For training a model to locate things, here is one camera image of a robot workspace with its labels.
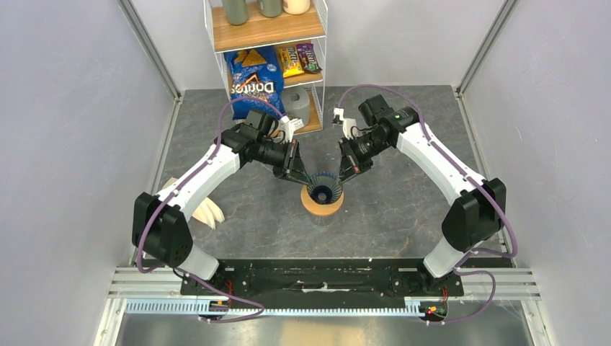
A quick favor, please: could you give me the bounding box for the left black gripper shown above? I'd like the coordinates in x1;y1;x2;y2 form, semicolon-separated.
257;138;312;186

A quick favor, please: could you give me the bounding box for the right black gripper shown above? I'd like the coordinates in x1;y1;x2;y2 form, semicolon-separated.
336;130;391;185

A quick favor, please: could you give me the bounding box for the round wooden dripper stand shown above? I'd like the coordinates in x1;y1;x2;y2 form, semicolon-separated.
300;186;344;216

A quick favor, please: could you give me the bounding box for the clear glass cup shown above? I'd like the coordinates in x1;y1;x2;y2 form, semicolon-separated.
310;215;336;227

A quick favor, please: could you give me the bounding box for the coffee filter paper pack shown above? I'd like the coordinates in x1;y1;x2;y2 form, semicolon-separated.
156;177;225;229

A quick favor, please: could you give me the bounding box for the white wire shelf rack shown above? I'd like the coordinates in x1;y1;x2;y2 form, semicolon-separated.
204;1;328;134

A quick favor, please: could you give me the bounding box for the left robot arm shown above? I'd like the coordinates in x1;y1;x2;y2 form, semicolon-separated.
131;110;310;295

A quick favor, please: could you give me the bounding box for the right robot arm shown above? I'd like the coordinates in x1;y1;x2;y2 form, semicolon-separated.
333;94;507;295

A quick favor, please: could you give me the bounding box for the blue Doritos chip bag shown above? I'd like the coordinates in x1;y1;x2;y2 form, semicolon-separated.
223;45;285;120

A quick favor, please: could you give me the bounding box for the yellow candy bag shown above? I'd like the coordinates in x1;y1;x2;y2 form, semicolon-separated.
277;46;305;79

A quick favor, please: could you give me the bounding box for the dark candy bag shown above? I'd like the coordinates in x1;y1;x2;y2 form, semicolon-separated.
296;43;322;74

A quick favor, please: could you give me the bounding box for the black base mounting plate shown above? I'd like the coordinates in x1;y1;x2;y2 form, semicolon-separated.
135;257;514;311

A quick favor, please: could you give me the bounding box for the cream lotion bottle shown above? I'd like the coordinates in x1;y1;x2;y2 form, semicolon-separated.
282;0;311;15

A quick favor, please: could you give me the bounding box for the green pump bottle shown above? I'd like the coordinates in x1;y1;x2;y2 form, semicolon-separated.
221;0;249;26

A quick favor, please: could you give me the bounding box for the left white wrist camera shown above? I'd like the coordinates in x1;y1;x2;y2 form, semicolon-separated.
280;115;304;143

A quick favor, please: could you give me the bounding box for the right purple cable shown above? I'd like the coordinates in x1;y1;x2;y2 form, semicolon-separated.
336;84;519;327

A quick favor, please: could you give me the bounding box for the purple cable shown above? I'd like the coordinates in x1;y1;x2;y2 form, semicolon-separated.
135;97;287;324
336;84;519;327

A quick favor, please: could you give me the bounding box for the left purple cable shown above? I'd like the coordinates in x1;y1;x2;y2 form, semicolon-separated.
135;97;287;324

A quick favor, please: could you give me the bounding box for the grey slotted cable duct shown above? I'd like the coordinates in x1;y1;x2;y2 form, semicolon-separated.
125;298;438;318

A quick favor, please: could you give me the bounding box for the right aluminium frame post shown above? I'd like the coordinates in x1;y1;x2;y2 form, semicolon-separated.
455;0;519;97

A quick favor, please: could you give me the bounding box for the aluminium frame post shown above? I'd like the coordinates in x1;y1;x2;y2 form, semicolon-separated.
117;0;182;102
455;0;519;97

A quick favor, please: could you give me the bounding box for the left aluminium frame post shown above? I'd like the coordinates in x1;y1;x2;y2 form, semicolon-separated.
117;0;182;102

